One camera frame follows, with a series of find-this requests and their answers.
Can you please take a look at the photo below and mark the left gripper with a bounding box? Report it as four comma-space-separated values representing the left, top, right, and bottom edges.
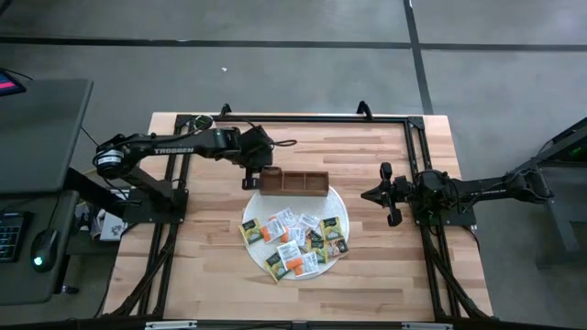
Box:
236, 126, 276, 192

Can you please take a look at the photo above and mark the black metal table frame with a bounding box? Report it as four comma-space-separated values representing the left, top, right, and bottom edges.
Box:
103, 100, 496, 330

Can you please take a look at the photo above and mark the black computer mouse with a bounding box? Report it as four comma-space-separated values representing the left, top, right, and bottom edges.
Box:
28, 227, 60, 274

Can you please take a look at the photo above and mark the white round woven placemat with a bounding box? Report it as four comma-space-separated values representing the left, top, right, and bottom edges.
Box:
241, 182, 351, 281

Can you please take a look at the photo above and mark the black metal side table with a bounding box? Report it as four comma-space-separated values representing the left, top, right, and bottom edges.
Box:
522, 116, 587, 270

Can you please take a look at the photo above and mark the white orange Tazo tea bag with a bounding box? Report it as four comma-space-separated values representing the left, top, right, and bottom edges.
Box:
280, 225, 307, 248
292, 251, 321, 279
260, 216, 287, 245
275, 239, 303, 271

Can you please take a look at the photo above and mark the grey standing desk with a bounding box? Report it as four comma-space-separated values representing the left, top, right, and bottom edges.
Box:
0, 77, 95, 307

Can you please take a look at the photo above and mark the white printed box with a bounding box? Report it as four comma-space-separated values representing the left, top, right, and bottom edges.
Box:
89, 208, 130, 243

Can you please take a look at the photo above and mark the black backlit keyboard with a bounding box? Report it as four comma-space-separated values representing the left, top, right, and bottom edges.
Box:
0, 210, 34, 265

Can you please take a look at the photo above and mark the brown vanilla tea bag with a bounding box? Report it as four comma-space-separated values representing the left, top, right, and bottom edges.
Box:
327, 237, 350, 259

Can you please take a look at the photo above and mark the wooden three-compartment box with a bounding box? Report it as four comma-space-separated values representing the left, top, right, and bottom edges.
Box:
259, 166, 330, 197

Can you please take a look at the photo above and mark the silver frame bracket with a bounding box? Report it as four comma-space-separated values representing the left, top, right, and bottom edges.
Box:
401, 322, 454, 330
144, 320, 198, 330

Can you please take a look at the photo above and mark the screen with pink stripe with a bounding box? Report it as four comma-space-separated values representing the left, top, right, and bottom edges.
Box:
0, 67, 28, 98

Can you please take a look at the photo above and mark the small plant in white pot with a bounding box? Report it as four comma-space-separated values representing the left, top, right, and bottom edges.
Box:
192, 114, 216, 132

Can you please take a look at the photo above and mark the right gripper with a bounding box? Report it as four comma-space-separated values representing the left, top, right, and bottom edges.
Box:
361, 161, 416, 229

